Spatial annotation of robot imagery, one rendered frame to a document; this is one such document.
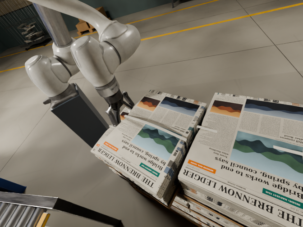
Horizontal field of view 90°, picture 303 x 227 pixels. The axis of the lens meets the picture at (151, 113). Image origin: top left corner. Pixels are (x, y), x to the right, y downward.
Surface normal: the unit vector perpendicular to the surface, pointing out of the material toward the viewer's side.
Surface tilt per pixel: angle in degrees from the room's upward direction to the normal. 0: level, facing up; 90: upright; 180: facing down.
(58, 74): 88
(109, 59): 85
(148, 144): 3
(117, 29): 45
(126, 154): 2
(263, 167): 0
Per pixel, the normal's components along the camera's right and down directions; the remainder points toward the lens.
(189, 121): -0.25, -0.66
